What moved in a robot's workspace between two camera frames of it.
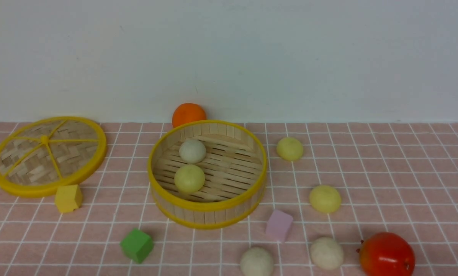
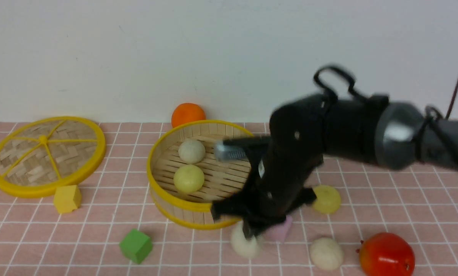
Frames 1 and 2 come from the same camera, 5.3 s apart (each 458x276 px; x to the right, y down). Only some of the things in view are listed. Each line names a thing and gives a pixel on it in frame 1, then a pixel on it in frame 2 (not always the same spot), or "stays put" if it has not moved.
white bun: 327,253 stays put
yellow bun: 189,179 stays put
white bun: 257,261 → 245,248
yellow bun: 325,199 stays put
